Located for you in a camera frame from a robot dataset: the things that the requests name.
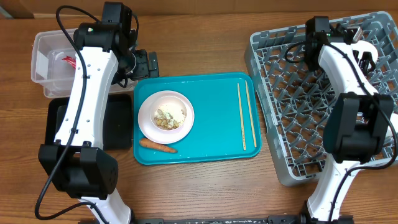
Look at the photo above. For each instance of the orange carrot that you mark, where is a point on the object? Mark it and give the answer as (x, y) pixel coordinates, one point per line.
(147, 143)

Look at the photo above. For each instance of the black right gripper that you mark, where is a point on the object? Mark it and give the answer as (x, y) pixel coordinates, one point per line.
(364, 61)

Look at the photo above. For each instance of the white shallow bowl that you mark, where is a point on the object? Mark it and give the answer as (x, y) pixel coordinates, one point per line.
(363, 46)

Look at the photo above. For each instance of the white paper cup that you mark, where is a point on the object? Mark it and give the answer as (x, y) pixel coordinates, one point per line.
(394, 121)

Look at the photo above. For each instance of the teal plastic tray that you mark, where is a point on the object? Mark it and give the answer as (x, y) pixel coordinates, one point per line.
(216, 132)

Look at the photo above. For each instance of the pink plate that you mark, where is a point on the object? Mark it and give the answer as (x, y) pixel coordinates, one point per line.
(146, 117)

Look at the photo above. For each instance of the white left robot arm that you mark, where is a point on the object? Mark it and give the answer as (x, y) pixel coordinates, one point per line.
(75, 162)

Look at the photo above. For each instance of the black tray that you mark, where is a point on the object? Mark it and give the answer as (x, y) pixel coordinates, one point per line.
(117, 126)

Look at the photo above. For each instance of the clear plastic waste bin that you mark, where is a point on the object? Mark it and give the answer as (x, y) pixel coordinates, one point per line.
(49, 68)

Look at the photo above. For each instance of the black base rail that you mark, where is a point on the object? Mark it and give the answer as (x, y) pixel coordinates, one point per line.
(233, 220)

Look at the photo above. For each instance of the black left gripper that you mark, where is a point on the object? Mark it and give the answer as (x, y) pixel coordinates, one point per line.
(144, 71)

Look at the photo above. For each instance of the wooden chopstick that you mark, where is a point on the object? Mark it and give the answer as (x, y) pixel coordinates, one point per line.
(241, 117)
(250, 114)

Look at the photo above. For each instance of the red snack wrapper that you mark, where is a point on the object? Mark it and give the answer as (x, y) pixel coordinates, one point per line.
(70, 60)

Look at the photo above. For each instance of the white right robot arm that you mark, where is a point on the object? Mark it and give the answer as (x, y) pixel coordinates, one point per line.
(361, 118)

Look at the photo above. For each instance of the grey dishwasher rack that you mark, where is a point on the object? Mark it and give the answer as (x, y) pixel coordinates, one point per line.
(296, 103)

